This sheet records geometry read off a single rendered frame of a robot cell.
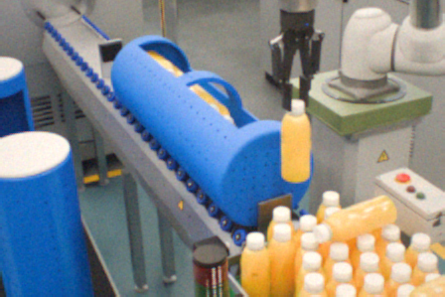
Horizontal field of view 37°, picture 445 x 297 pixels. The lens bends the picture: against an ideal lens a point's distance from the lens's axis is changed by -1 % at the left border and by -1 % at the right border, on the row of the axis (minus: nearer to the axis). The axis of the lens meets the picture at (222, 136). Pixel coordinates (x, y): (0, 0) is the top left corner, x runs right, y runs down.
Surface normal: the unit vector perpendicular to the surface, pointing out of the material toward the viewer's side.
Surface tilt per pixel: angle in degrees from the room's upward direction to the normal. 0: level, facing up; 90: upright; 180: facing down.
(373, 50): 86
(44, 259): 90
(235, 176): 90
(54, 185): 90
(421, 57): 111
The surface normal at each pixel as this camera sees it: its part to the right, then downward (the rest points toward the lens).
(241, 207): 0.45, 0.39
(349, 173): -0.36, 0.43
